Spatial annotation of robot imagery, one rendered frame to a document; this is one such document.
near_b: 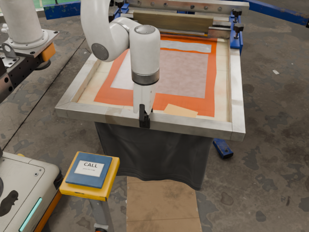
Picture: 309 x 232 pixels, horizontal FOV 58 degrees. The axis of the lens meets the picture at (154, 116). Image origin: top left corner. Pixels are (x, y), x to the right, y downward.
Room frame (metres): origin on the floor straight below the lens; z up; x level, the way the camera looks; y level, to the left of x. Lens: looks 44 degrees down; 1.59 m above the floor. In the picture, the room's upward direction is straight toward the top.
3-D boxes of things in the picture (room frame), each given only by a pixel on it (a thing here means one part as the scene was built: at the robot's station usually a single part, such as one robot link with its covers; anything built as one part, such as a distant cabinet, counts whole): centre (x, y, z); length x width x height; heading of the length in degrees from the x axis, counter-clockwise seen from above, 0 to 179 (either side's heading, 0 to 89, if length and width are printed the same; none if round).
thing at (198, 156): (0.68, 0.01, 0.74); 0.45 x 0.03 x 0.43; 79
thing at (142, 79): (0.61, 0.02, 1.17); 0.09 x 0.07 x 0.03; 169
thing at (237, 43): (1.16, -0.36, 0.98); 0.30 x 0.05 x 0.07; 169
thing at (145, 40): (0.63, 0.05, 1.23); 0.15 x 0.10 x 0.11; 65
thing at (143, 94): (0.61, 0.02, 1.11); 0.10 x 0.07 x 0.11; 169
